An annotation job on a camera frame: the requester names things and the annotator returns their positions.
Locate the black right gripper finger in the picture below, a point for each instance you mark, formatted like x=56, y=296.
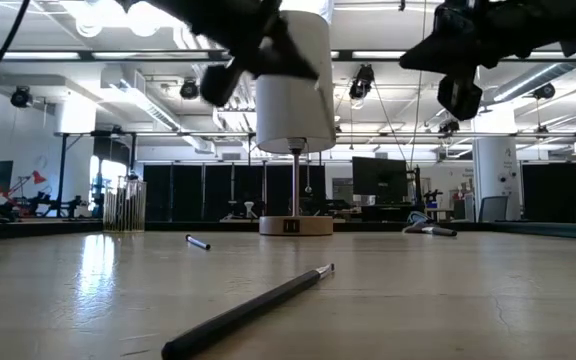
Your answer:
x=443, y=62
x=445, y=46

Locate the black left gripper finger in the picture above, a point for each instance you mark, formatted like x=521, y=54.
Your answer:
x=293, y=47
x=283, y=67

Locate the long black pen foreground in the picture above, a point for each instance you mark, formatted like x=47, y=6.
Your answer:
x=248, y=315

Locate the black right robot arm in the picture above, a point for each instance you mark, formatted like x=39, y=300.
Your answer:
x=543, y=25

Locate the black ceiling spotlight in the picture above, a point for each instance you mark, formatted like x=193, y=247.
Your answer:
x=544, y=91
x=189, y=89
x=449, y=127
x=362, y=81
x=20, y=96

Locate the white shade wooden table lamp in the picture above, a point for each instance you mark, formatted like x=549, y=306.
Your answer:
x=293, y=120

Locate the white round column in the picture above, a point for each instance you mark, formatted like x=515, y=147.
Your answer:
x=495, y=175

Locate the wide black partition panels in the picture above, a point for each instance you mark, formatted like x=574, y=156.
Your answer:
x=188, y=192

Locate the grey office chair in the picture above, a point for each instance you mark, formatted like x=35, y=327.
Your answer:
x=493, y=209

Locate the black computer monitor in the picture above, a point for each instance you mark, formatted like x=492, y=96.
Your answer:
x=378, y=180

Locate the narrow black partition panels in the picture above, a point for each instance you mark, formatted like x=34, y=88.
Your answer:
x=548, y=192

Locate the black metal stand pole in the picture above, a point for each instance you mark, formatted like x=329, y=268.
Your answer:
x=62, y=175

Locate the red desk lamp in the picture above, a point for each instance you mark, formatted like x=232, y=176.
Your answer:
x=39, y=177

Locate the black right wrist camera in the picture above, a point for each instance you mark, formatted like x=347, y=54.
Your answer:
x=449, y=20

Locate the black ceiling light rail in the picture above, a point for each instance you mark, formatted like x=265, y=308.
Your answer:
x=344, y=55

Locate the silver ventilation duct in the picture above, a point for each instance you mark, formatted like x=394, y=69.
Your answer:
x=533, y=80

